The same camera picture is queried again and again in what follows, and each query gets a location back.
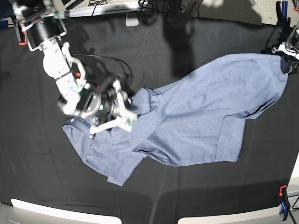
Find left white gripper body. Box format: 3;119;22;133
271;42;299;60

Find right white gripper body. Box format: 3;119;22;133
88;79;137;138

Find blue grey t-shirt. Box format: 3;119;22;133
62;54;288;186

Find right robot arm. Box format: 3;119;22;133
10;0;137;136

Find blue clamp top right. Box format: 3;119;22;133
276;0;291;29

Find blue clamp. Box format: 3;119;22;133
276;0;291;29
279;185;291;221

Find black table cloth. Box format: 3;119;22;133
0;15;299;224

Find red clamp left edge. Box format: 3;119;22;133
14;20;27;46

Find blue clamp bottom right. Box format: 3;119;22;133
279;185;291;221

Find white bracket top centre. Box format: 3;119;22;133
125;11;139;27

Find red black cable bundle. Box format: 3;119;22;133
168;0;204;24

